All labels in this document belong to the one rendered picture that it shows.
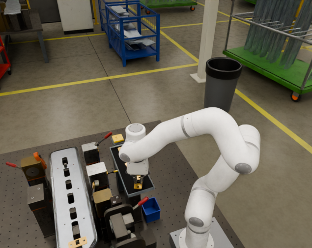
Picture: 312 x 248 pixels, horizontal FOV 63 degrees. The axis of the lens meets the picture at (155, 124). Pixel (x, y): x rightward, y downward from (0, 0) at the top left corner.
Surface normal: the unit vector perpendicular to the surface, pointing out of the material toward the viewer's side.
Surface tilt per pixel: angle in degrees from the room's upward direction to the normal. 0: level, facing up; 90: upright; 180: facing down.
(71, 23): 90
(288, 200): 0
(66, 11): 90
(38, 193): 0
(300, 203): 0
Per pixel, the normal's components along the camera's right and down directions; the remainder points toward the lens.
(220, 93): -0.20, 0.62
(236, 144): -0.50, -0.25
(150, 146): 0.27, 0.23
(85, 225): 0.00, -0.81
